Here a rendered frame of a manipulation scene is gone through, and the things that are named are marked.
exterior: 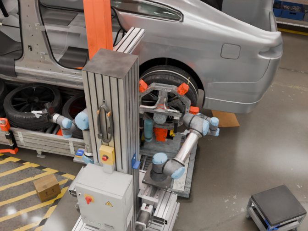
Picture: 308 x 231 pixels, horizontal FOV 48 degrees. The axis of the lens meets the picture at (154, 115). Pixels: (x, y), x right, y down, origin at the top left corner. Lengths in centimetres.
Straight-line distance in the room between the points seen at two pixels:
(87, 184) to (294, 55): 482
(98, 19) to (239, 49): 130
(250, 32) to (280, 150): 183
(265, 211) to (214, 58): 150
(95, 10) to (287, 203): 245
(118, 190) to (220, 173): 197
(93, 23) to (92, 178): 117
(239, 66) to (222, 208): 149
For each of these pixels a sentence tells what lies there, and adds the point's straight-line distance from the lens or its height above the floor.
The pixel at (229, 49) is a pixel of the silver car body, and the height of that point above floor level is 149.
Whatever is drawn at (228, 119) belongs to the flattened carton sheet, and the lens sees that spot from 475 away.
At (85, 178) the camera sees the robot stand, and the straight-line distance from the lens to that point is 243.
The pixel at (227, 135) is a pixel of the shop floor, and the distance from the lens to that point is 453.
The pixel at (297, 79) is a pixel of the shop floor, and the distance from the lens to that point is 586.
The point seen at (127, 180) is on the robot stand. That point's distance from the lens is 239.
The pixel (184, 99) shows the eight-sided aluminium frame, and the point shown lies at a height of 102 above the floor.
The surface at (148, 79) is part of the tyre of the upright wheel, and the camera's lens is 340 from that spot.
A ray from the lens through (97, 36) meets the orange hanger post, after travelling 283.
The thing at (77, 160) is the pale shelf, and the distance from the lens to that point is 359.
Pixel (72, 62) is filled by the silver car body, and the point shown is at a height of 80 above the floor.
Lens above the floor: 313
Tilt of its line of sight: 42 degrees down
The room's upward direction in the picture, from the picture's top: 2 degrees clockwise
